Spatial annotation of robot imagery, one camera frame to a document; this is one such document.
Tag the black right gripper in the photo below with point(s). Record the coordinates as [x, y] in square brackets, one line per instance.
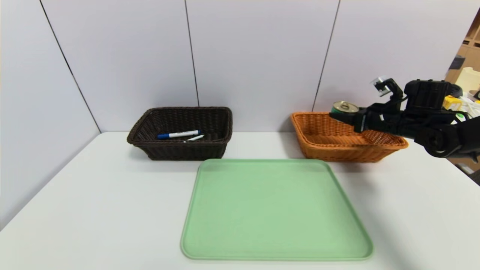
[361, 120]

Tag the tin can with green label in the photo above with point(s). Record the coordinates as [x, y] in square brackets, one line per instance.
[344, 107]

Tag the small white pen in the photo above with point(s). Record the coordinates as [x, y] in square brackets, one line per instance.
[197, 137]

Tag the white marker with blue cap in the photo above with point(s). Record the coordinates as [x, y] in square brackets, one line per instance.
[180, 134]

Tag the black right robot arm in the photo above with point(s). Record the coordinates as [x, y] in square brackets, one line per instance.
[438, 127]

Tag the orange wicker basket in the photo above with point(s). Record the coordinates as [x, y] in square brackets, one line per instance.
[330, 146]

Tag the pile of white items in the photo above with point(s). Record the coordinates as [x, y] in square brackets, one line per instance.
[473, 107]

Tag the dark brown wicker basket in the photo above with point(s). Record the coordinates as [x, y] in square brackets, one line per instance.
[176, 150]

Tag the yellow box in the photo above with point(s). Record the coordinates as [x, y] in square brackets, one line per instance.
[454, 103]

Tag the small green marker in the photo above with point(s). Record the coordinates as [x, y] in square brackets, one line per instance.
[460, 116]

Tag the black tape roll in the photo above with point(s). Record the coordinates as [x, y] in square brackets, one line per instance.
[458, 91]

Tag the light green plastic tray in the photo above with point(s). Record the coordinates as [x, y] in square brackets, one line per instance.
[277, 217]

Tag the cream plastic container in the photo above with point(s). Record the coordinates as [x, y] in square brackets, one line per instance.
[468, 78]

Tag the dark table leg base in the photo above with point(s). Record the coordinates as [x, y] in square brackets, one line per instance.
[470, 174]

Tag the wooden shelf unit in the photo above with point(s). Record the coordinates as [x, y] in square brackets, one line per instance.
[470, 48]

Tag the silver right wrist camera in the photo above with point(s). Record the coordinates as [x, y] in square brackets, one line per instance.
[388, 90]

